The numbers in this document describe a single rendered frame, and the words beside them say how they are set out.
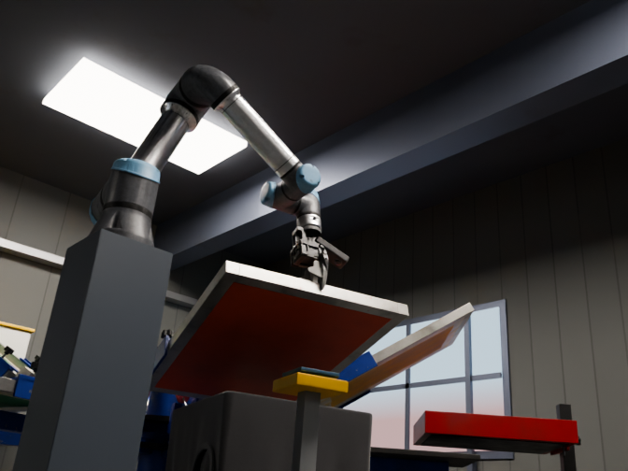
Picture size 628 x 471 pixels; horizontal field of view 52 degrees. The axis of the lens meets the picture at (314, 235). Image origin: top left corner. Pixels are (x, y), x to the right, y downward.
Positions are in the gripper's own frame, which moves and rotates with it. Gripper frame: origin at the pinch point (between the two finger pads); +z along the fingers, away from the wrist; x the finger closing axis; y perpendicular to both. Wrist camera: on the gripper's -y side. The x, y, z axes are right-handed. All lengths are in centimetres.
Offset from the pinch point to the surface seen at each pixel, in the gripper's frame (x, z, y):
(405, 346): -59, -25, -74
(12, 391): -72, 11, 70
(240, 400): -12.3, 30.9, 18.9
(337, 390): 18.8, 39.4, 8.6
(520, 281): -121, -135, -233
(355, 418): -12.3, 31.1, -15.6
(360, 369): -70, -16, -58
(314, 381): 19.1, 38.5, 14.6
